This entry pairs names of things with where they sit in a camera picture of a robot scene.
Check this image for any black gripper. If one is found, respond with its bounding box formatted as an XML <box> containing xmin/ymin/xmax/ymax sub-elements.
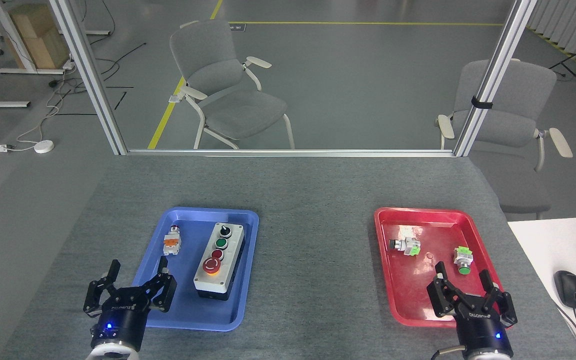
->
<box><xmin>427</xmin><ymin>261</ymin><xmax>518</xmax><ymax>357</ymax></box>
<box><xmin>83</xmin><ymin>256</ymin><xmax>178</xmax><ymax>351</ymax></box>

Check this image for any grey control box with buttons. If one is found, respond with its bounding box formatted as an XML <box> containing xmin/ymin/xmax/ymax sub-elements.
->
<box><xmin>193</xmin><ymin>222</ymin><xmax>246</xmax><ymax>302</ymax></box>

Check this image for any green push button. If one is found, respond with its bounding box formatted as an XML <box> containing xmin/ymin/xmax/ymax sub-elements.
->
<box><xmin>453</xmin><ymin>246</ymin><xmax>474</xmax><ymax>275</ymax></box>

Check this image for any brown cardboard box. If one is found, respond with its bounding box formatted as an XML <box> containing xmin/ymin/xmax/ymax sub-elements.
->
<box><xmin>5</xmin><ymin>4</ymin><xmax>71</xmax><ymax>70</ymax></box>

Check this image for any red plastic tray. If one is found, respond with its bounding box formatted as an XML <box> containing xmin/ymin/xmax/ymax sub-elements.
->
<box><xmin>373</xmin><ymin>207</ymin><xmax>508</xmax><ymax>329</ymax></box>

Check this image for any blue plastic tray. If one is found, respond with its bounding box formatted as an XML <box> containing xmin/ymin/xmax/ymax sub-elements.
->
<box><xmin>131</xmin><ymin>207</ymin><xmax>260</xmax><ymax>332</ymax></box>

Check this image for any black computer mouse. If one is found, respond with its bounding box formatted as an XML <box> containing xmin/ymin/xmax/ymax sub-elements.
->
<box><xmin>553</xmin><ymin>270</ymin><xmax>576</xmax><ymax>310</ymax></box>

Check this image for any white side table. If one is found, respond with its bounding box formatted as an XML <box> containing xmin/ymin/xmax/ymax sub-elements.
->
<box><xmin>507</xmin><ymin>216</ymin><xmax>576</xmax><ymax>360</ymax></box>

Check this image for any grey felt table cloth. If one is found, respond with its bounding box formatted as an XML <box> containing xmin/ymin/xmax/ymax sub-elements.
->
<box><xmin>0</xmin><ymin>155</ymin><xmax>576</xmax><ymax>360</ymax></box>

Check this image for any grey chair with white armrests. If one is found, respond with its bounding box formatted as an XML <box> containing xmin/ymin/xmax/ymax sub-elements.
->
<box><xmin>436</xmin><ymin>59</ymin><xmax>574</xmax><ymax>173</ymax></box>

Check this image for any silver aluminium crossbar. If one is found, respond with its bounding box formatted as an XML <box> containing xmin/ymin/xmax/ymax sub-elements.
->
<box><xmin>125</xmin><ymin>148</ymin><xmax>456</xmax><ymax>158</ymax></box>

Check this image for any white pleated curtain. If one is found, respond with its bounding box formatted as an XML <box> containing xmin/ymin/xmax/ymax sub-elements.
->
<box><xmin>525</xmin><ymin>0</ymin><xmax>576</xmax><ymax>83</ymax></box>

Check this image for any orange and white push-button switch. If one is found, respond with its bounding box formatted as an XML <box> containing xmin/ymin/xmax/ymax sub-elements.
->
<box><xmin>163</xmin><ymin>225</ymin><xmax>182</xmax><ymax>256</ymax></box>

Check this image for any black-headed switch with green block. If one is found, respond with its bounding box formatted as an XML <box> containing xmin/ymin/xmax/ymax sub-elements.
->
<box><xmin>388</xmin><ymin>236</ymin><xmax>422</xmax><ymax>257</ymax></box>

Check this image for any white floor cable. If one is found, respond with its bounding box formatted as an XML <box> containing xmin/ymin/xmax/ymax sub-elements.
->
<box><xmin>15</xmin><ymin>65</ymin><xmax>76</xmax><ymax>147</ymax></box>

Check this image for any grey chair with white frame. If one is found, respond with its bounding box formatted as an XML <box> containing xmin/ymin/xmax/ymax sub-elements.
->
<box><xmin>169</xmin><ymin>20</ymin><xmax>296</xmax><ymax>150</ymax></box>

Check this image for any silver aluminium post with strap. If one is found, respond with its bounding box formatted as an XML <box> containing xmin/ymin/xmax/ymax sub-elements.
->
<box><xmin>453</xmin><ymin>0</ymin><xmax>539</xmax><ymax>157</ymax></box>

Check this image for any black floor cable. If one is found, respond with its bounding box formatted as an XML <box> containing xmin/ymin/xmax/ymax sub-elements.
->
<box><xmin>48</xmin><ymin>0</ymin><xmax>149</xmax><ymax>101</ymax></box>

